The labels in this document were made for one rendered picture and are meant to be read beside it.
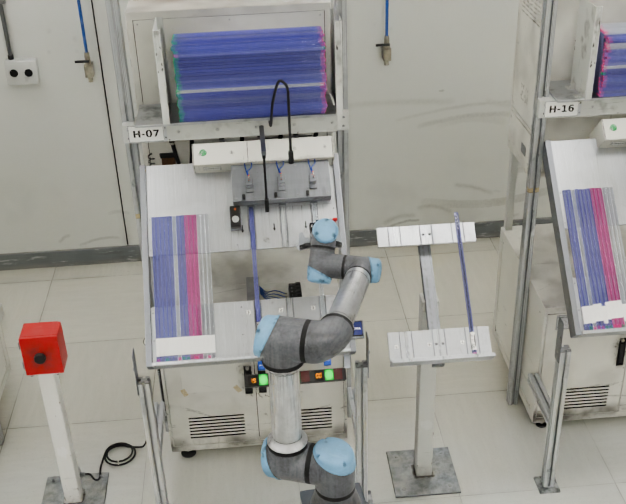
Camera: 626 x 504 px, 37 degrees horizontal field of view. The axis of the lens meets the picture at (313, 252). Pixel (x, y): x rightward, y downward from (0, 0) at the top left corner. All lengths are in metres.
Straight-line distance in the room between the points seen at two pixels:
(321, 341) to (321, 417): 1.33
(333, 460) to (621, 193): 1.50
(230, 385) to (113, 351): 1.05
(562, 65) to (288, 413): 1.69
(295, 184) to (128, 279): 2.00
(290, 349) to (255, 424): 1.31
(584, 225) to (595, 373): 0.71
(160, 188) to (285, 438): 1.10
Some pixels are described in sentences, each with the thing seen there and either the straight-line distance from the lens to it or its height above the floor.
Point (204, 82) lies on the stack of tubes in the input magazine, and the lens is 3.17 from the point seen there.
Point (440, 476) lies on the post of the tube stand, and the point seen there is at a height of 0.01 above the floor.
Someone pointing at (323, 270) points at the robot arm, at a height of 1.14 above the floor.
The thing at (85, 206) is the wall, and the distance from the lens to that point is 5.10.
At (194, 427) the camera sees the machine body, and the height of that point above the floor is 0.17.
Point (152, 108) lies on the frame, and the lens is 3.37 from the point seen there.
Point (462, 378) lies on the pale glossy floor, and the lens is 4.24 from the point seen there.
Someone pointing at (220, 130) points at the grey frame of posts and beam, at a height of 1.34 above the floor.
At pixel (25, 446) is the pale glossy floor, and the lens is 4.10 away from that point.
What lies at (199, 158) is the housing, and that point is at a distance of 3.26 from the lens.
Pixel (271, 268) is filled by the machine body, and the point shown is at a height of 0.62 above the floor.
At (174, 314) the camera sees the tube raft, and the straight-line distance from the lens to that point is 3.18.
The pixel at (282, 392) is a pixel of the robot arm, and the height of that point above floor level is 0.99.
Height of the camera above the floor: 2.58
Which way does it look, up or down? 30 degrees down
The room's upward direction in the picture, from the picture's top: 2 degrees counter-clockwise
